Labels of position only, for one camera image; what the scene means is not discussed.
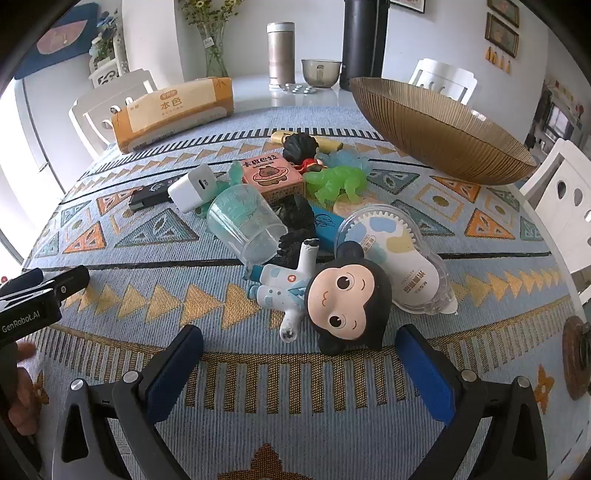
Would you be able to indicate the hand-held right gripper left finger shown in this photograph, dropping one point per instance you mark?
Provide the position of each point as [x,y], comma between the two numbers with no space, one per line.
[178,364]

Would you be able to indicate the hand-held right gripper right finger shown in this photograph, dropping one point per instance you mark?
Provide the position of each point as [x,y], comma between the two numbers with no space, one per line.
[422,374]

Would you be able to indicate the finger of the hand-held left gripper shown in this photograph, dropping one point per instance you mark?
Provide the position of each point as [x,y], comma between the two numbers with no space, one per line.
[69,282]
[23,278]

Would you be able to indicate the blue lighter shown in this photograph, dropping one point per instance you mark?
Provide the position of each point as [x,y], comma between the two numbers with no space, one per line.
[323,226]

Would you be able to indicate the teal translucent toy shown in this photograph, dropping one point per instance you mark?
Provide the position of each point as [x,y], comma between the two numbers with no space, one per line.
[237,173]

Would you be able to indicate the light blue translucent toy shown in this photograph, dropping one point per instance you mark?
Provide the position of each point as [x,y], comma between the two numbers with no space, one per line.
[346,161]

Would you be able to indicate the ribbed golden glass bowl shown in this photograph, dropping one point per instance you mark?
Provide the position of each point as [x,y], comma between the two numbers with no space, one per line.
[438,143]

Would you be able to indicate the golden yellow bar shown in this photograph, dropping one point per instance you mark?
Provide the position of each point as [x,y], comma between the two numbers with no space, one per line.
[279,137]

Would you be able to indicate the person's left hand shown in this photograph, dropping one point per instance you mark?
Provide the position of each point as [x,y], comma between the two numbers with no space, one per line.
[23,392]

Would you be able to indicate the patterned blue woven tablecloth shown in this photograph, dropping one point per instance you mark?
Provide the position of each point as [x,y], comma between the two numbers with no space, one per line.
[277,397]

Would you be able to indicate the big-headed white suit doll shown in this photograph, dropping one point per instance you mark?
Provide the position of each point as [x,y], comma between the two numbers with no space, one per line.
[341,300]

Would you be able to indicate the black flash drive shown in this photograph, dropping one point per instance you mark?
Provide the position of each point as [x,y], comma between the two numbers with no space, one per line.
[145,197]

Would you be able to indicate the clear correction tape dispenser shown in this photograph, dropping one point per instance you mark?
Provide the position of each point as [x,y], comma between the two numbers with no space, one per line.
[397,258]

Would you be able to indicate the white charger plug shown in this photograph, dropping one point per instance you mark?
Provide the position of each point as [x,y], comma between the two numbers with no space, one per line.
[189,189]

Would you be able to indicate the brown woven coaster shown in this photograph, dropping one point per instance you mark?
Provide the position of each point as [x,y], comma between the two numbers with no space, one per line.
[577,360]

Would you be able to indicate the clear plastic cup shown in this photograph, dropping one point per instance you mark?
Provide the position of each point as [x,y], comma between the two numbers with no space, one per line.
[240,221]

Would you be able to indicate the white dining chair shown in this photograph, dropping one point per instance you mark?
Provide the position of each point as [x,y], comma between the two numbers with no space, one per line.
[568,217]
[443,74]
[92,115]

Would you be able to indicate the beige pink toy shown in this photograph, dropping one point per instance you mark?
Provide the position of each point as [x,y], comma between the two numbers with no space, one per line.
[348,199]

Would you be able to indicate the black spiky toy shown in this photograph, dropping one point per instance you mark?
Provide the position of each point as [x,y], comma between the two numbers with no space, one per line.
[298,214]

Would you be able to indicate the kraft paper tissue pack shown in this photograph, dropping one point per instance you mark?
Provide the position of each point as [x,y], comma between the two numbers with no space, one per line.
[175,110]

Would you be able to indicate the green translucent dinosaur toy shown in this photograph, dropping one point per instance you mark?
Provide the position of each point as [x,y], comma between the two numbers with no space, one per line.
[339,182]

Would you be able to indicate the pink cardboard box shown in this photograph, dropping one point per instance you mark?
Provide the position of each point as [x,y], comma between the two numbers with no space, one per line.
[272,177]

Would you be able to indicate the white carved shelf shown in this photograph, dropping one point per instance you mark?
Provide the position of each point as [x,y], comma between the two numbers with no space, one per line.
[108,74]

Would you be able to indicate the black-haired red figurine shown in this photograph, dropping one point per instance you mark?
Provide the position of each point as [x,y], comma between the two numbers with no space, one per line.
[300,145]

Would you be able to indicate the clear glass vase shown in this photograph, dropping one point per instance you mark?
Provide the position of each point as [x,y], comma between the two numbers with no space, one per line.
[214,55]

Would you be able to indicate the small silver round caps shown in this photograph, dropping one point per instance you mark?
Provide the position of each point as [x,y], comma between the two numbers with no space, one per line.
[299,88]

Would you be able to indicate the silver thermos flask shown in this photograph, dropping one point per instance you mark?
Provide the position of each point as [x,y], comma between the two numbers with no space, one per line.
[280,55]

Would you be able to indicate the small grey glass bowl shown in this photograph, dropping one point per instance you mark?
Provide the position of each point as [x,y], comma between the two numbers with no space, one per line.
[321,74]

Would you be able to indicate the yellow hanging ornaments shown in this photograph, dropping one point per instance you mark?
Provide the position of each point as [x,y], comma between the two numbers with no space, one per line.
[497,57]

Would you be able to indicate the black thermos flask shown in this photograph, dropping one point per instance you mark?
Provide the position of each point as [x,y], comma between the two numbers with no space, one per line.
[364,41]

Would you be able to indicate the blue wall hanging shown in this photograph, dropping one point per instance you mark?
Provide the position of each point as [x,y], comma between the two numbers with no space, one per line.
[55,41]

